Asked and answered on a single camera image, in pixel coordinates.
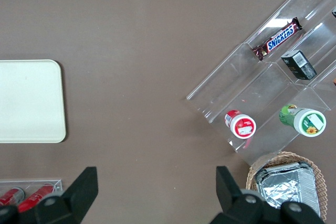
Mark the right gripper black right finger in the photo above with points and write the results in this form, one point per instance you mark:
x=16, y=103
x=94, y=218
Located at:
x=231, y=200

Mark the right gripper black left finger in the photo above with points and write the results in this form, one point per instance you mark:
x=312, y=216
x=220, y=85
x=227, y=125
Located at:
x=76, y=197

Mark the light tan wicker basket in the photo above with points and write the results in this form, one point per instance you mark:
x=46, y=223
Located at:
x=321, y=182

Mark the cream rectangular serving tray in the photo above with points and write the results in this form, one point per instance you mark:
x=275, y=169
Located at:
x=29, y=100

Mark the clear acrylic bottle rack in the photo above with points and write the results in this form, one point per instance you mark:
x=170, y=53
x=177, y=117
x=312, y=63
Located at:
x=58, y=185

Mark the aluminium foil food container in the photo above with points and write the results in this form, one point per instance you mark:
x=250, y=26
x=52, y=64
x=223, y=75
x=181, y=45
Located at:
x=286, y=184

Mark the red snack cup white lid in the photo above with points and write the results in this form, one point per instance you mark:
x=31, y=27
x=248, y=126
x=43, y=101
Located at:
x=242, y=127

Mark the green snack cup white lid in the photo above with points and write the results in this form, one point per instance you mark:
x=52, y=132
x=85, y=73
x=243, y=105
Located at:
x=309, y=121

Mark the clear acrylic stepped display stand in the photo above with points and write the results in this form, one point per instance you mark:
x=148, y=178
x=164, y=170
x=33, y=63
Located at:
x=236, y=77

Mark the small black carton box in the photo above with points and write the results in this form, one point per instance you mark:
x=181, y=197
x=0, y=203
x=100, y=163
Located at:
x=299, y=65

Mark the Snickers chocolate bar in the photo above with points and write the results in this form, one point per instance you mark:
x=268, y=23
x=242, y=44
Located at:
x=279, y=37

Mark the dark snack packet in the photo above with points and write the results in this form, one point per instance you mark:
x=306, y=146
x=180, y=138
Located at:
x=334, y=12

